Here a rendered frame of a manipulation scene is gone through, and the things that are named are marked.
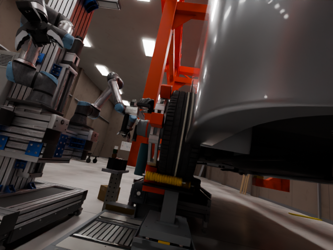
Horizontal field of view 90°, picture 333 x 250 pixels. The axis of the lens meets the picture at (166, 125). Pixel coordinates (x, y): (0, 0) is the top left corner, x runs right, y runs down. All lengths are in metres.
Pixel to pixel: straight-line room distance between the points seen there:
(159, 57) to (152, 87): 0.40
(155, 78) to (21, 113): 1.30
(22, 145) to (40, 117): 0.21
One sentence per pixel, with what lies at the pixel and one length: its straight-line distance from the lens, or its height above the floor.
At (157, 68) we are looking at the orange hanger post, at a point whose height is 1.68.
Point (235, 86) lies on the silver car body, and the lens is 0.47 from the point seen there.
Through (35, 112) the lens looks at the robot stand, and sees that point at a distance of 1.31.
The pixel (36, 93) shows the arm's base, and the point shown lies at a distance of 1.36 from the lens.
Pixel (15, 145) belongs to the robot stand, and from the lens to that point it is 1.39.
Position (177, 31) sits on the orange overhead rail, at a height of 2.98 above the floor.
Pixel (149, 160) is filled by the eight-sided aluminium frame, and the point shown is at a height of 0.61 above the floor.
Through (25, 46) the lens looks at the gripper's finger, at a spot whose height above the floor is 0.94.
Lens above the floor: 0.61
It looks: 13 degrees up
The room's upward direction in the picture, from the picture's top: 11 degrees clockwise
